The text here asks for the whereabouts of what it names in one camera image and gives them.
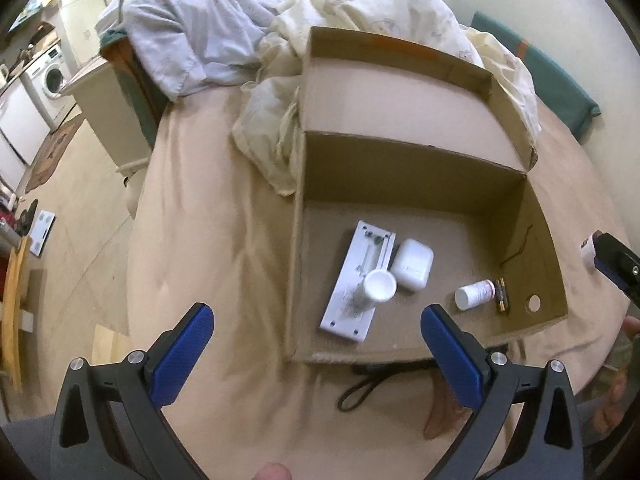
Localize white earbuds case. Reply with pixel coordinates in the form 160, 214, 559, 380
390, 238, 435, 292

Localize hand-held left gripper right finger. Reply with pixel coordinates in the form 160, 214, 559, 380
420, 304, 586, 480

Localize beige bedside cabinet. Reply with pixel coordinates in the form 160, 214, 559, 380
59, 55, 156, 171

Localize white remote device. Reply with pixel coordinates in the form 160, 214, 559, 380
319, 220, 398, 345

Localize pale blue quilt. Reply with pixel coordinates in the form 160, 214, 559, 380
95, 0, 321, 101

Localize cream bear-print quilt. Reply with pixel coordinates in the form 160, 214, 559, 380
231, 0, 543, 197

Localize cardboard box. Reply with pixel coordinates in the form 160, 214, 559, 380
286, 25, 571, 365

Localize white bathroom scale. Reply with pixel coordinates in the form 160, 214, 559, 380
29, 210, 57, 256

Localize small white pink-label bottle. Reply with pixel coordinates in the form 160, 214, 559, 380
454, 280, 497, 311

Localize tall white cupboard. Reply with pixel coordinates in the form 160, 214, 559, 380
60, 0, 126, 66

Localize person's left hand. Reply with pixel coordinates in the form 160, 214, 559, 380
252, 462, 293, 480

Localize brown doormat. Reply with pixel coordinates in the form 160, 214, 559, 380
24, 112, 86, 193

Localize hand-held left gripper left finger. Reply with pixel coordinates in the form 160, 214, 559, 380
50, 302, 216, 480

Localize person's right hand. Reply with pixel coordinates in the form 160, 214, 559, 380
592, 315, 640, 436

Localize person's grey trouser leg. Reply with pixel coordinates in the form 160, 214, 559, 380
0, 410, 66, 480

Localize white jar with brown lid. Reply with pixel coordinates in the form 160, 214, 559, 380
580, 231, 604, 263

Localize white plastic bottle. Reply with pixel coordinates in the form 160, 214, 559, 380
345, 268, 399, 313

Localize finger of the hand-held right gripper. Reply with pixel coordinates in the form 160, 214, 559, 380
595, 231, 640, 281
591, 255, 640, 308

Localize white round appliance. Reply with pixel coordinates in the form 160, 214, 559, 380
122, 172, 146, 218

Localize white washing machine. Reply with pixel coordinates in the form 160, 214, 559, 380
22, 42, 76, 128

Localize yellow wooden chair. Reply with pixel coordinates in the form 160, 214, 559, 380
0, 235, 33, 393

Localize white kitchen base cabinets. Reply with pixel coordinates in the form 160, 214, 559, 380
0, 77, 51, 188

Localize black device with wrist strap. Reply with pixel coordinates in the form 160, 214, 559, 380
338, 360, 436, 413

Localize teal headboard cushion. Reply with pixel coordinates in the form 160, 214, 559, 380
470, 10, 601, 143

